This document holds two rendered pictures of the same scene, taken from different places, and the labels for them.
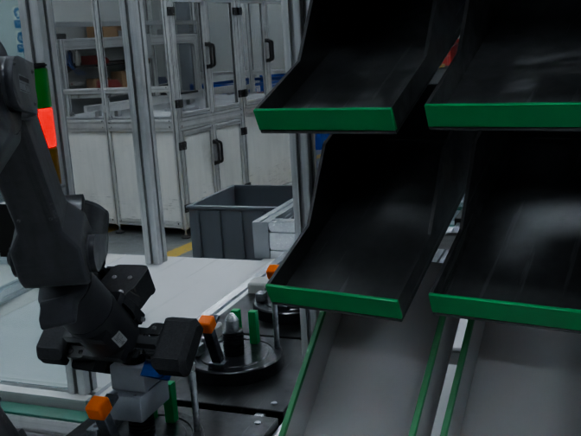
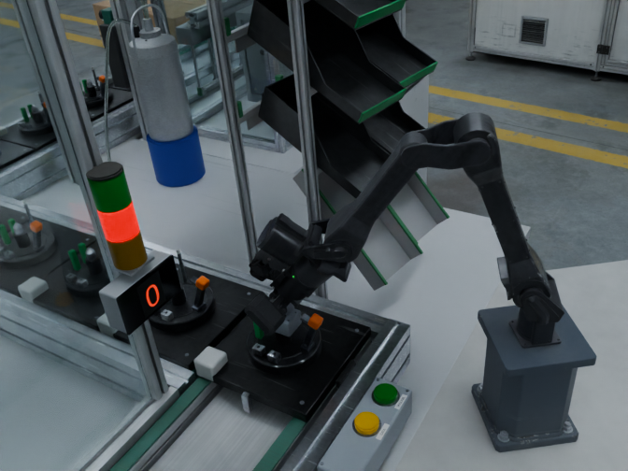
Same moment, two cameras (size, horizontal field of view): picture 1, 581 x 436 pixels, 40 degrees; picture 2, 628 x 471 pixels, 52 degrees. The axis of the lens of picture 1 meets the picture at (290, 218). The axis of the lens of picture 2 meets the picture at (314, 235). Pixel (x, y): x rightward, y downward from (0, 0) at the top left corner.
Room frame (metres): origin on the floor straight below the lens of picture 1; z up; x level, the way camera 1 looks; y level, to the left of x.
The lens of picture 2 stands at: (0.58, 1.04, 1.81)
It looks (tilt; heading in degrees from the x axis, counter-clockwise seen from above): 34 degrees down; 283
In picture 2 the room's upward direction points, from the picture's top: 5 degrees counter-clockwise
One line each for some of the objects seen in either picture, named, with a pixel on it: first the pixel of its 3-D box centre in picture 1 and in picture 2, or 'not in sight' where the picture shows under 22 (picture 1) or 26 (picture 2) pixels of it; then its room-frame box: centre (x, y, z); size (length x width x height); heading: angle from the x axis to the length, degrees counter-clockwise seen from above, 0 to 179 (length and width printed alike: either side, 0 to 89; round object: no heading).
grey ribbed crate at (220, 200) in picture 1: (285, 225); not in sight; (2.98, 0.02, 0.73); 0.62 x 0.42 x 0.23; 69
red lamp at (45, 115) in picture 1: (34, 128); (118, 219); (1.02, 0.32, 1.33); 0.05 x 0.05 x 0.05
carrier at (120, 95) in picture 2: not in sight; (91, 90); (1.81, -1.02, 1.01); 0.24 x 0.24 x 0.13; 69
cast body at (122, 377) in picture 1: (141, 376); (274, 308); (0.85, 0.18, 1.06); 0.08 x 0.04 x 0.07; 159
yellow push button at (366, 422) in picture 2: not in sight; (366, 424); (0.67, 0.34, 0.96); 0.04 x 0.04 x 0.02
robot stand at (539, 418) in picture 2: not in sight; (527, 375); (0.41, 0.21, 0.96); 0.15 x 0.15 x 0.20; 16
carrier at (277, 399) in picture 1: (233, 338); (177, 292); (1.08, 0.09, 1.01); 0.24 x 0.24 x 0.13; 69
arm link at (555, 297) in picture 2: not in sight; (538, 292); (0.41, 0.21, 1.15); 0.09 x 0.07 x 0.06; 92
